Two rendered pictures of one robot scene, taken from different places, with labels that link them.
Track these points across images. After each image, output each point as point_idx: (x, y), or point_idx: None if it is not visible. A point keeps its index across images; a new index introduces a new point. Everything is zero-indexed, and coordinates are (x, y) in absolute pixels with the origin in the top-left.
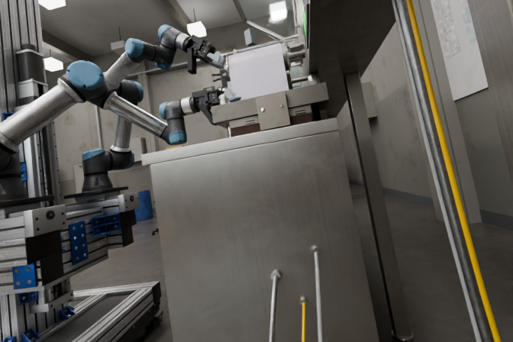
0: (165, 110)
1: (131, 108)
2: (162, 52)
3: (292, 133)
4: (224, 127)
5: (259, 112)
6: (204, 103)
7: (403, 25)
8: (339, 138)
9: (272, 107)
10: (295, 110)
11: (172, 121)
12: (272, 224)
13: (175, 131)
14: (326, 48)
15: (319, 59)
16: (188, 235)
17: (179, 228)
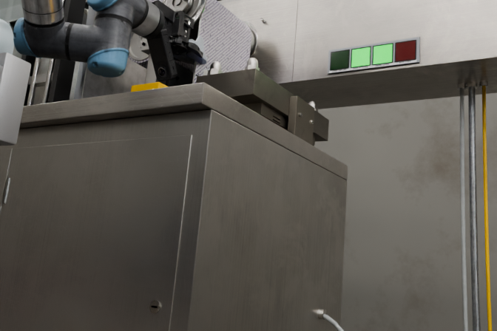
0: None
1: None
2: None
3: (327, 162)
4: None
5: (296, 116)
6: (169, 34)
7: (473, 132)
8: (346, 189)
9: (305, 117)
10: None
11: (126, 26)
12: (299, 270)
13: (127, 50)
14: (333, 85)
15: (302, 86)
16: (231, 260)
17: (222, 243)
